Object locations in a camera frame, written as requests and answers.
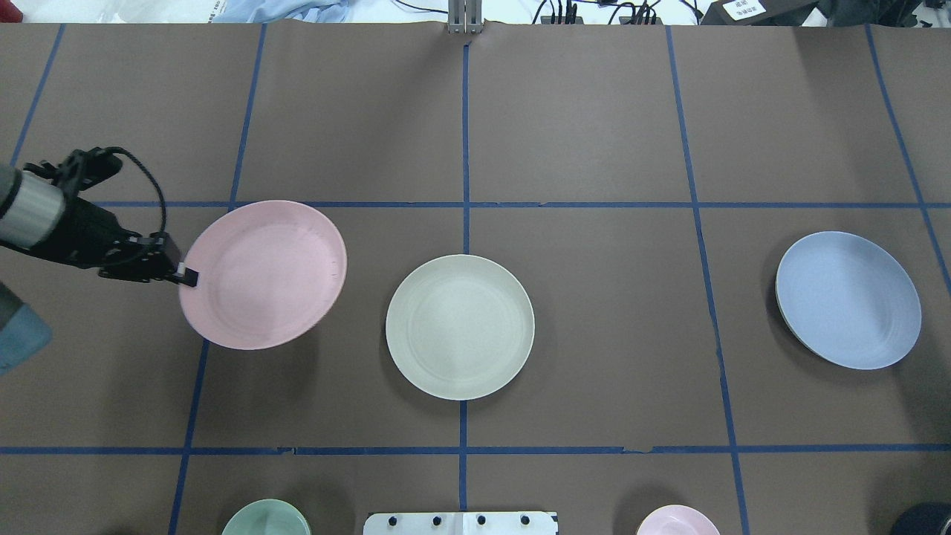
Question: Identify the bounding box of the aluminium frame post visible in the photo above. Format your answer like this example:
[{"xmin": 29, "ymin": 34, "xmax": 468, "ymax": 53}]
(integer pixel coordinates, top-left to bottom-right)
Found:
[{"xmin": 447, "ymin": 0, "xmax": 484, "ymax": 34}]

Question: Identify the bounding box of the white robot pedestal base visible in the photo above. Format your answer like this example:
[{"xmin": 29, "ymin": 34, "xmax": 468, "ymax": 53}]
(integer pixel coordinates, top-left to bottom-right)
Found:
[{"xmin": 363, "ymin": 510, "xmax": 560, "ymax": 534}]

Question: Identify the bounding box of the green bowl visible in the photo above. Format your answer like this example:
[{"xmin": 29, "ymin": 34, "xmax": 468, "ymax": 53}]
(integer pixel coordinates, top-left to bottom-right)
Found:
[{"xmin": 221, "ymin": 499, "xmax": 312, "ymax": 535}]

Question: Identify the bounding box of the dark pot with glass lid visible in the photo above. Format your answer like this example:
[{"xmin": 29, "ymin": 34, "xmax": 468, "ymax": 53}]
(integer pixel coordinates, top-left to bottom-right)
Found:
[{"xmin": 889, "ymin": 502, "xmax": 950, "ymax": 535}]

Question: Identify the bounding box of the blue cloth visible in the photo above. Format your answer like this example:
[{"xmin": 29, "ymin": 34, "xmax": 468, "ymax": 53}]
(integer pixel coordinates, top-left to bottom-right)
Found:
[{"xmin": 212, "ymin": 1, "xmax": 351, "ymax": 24}]

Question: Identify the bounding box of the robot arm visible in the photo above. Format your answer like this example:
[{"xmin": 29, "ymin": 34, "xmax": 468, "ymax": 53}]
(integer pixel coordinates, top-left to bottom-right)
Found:
[{"xmin": 1, "ymin": 165, "xmax": 199, "ymax": 288}]

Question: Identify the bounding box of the pink bowl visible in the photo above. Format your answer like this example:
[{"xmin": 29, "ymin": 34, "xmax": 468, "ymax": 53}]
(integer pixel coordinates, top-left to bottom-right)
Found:
[{"xmin": 635, "ymin": 505, "xmax": 720, "ymax": 534}]

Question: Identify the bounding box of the cream plate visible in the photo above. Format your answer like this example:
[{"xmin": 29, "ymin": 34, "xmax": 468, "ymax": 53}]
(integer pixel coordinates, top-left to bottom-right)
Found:
[{"xmin": 385, "ymin": 254, "xmax": 536, "ymax": 402}]

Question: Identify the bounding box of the pink plate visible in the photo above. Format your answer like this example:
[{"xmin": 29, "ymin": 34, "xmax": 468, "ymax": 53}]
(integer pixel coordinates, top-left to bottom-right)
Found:
[{"xmin": 178, "ymin": 200, "xmax": 348, "ymax": 350}]

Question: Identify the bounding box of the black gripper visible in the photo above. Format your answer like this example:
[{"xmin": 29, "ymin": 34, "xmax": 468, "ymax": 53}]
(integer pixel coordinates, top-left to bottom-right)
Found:
[{"xmin": 45, "ymin": 198, "xmax": 200, "ymax": 288}]

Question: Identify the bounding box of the blue plate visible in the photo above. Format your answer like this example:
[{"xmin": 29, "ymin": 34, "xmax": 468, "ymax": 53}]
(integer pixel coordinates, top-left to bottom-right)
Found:
[{"xmin": 774, "ymin": 230, "xmax": 923, "ymax": 370}]

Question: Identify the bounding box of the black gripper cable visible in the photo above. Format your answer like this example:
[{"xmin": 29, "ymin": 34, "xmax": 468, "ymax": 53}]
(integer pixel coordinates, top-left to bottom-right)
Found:
[{"xmin": 97, "ymin": 147, "xmax": 169, "ymax": 268}]

